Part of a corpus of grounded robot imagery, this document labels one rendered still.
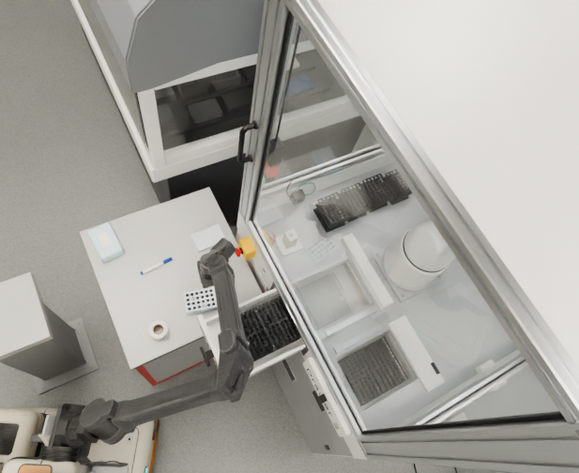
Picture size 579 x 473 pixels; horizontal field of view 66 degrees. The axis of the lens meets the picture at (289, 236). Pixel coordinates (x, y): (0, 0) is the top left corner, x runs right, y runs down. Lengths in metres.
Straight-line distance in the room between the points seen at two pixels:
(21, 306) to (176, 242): 0.63
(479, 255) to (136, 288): 1.46
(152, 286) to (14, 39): 2.52
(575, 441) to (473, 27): 0.78
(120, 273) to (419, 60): 1.42
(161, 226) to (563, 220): 1.55
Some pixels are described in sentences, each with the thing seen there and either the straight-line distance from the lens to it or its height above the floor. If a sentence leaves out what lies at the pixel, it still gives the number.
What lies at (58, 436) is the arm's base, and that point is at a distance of 1.39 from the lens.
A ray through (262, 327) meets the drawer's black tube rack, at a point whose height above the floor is 0.89.
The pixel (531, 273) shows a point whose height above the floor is 1.97.
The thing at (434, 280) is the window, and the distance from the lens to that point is 0.84.
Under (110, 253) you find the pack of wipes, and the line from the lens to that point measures 1.93.
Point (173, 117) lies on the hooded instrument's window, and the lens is 1.79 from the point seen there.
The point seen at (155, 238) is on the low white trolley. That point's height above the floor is 0.76.
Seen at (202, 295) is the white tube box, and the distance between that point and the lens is 1.83.
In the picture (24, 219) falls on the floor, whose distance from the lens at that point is 3.05.
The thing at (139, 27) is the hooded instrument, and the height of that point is 1.61.
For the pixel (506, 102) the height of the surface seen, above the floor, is 1.97.
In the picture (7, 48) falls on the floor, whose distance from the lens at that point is 3.92.
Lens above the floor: 2.54
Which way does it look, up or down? 63 degrees down
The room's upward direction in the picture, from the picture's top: 21 degrees clockwise
